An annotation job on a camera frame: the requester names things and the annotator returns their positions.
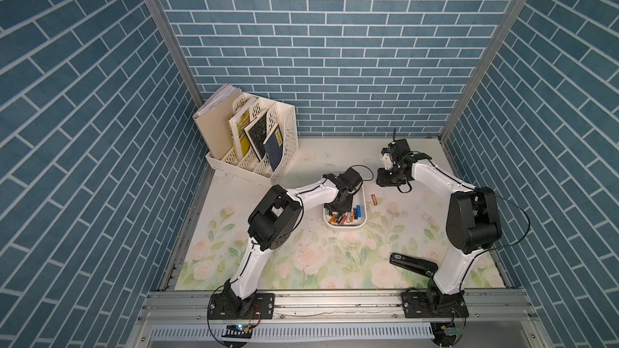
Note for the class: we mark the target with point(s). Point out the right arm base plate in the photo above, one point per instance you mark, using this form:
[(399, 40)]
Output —
[(434, 305)]

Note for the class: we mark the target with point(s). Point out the black cover book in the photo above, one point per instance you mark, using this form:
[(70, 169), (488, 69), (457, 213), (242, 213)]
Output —
[(256, 131)]

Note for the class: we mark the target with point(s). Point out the black stapler right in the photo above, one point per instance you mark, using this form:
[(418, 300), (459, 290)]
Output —
[(418, 266)]

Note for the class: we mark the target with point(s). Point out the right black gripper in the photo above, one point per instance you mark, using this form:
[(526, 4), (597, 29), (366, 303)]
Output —
[(381, 180)]

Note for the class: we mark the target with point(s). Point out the beige paper folder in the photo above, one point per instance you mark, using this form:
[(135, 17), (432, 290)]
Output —
[(212, 120)]

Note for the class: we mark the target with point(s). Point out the white plastic storage box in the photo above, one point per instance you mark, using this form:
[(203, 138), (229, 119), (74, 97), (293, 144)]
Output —
[(348, 221)]

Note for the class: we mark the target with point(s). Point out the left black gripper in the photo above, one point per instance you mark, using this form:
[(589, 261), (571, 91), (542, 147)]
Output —
[(347, 208)]

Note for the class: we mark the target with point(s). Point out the white perforated file organizer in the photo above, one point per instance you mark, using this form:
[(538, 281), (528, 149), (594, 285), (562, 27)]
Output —
[(259, 171)]

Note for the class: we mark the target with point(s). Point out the dark blue book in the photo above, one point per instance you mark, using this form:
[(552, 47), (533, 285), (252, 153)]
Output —
[(274, 147)]

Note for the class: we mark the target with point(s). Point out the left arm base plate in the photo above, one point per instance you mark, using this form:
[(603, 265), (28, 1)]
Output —
[(228, 306)]

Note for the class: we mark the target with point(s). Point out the white vented cable duct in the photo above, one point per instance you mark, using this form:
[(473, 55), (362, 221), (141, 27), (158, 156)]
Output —
[(294, 332)]

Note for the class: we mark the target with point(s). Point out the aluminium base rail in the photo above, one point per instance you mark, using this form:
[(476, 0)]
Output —
[(502, 317)]

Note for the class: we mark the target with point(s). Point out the yellow cover book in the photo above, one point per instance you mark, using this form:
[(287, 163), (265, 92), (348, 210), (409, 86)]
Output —
[(240, 119)]

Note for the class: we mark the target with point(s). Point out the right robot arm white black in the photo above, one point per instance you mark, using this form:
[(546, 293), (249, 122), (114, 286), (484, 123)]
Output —
[(473, 221)]

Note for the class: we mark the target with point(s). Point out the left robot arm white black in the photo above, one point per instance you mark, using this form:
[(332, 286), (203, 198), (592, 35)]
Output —
[(278, 215)]

